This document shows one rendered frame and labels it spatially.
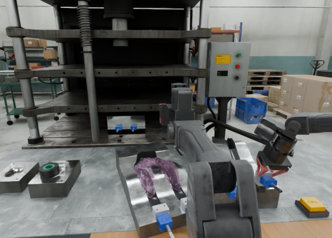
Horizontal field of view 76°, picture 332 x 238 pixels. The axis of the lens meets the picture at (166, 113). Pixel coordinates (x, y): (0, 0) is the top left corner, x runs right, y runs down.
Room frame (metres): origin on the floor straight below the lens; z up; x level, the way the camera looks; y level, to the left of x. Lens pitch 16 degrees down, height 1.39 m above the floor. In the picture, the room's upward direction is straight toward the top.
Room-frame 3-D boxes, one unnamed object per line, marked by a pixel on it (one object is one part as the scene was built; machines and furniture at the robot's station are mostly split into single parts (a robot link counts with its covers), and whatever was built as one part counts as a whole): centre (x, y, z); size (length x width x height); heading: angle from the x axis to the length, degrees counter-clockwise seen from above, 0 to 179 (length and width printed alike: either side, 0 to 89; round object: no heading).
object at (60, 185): (0.87, 0.51, 0.84); 0.20 x 0.15 x 0.07; 4
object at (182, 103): (0.54, -0.04, 1.24); 0.12 x 0.09 x 0.12; 6
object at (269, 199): (0.95, -0.30, 0.87); 0.50 x 0.26 x 0.14; 4
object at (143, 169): (0.83, 0.05, 0.90); 0.26 x 0.18 x 0.08; 21
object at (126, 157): (0.83, 0.06, 0.86); 0.50 x 0.26 x 0.11; 21
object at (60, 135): (1.78, 0.36, 0.76); 1.30 x 0.84 x 0.07; 94
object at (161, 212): (0.56, 0.00, 0.86); 0.13 x 0.05 x 0.05; 21
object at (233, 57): (1.66, -0.46, 0.74); 0.31 x 0.22 x 1.47; 94
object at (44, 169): (0.84, 0.52, 0.89); 0.08 x 0.08 x 0.04
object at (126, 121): (1.70, 0.31, 0.87); 0.50 x 0.27 x 0.17; 4
